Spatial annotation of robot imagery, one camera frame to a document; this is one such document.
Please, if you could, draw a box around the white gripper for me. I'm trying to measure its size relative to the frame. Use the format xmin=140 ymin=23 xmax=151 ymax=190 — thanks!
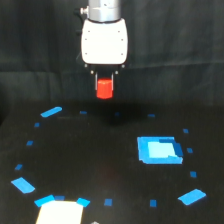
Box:
xmin=81 ymin=18 xmax=128 ymax=92

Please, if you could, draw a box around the red hexagonal block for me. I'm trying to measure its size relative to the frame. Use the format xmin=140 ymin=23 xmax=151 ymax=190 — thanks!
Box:
xmin=97 ymin=79 xmax=113 ymax=99

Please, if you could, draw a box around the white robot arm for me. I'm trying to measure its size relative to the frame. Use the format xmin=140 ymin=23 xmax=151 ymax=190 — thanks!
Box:
xmin=80 ymin=0 xmax=128 ymax=67

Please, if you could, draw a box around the blue tape strip top left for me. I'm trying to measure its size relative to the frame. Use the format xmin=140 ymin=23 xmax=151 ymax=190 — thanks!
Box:
xmin=40 ymin=106 xmax=62 ymax=118

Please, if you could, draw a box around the black backdrop curtain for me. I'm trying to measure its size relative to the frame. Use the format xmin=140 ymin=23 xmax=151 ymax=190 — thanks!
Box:
xmin=0 ymin=0 xmax=224 ymax=110

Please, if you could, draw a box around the blue tape square target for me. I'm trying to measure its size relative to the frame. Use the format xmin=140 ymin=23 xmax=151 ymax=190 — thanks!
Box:
xmin=137 ymin=136 xmax=183 ymax=165

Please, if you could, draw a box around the blue tape strip by paper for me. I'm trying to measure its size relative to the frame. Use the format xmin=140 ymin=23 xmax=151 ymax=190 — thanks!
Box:
xmin=76 ymin=198 xmax=90 ymax=207

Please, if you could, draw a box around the blue tape strip bottom left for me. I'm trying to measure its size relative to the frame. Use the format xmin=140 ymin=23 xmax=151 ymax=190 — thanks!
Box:
xmin=34 ymin=195 xmax=55 ymax=207

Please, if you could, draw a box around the white paper sheet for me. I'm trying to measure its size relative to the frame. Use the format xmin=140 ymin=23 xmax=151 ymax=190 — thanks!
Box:
xmin=35 ymin=201 xmax=83 ymax=224

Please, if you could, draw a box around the blue tape strip bottom right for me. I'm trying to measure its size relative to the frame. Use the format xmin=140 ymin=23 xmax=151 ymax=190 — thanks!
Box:
xmin=179 ymin=189 xmax=206 ymax=206

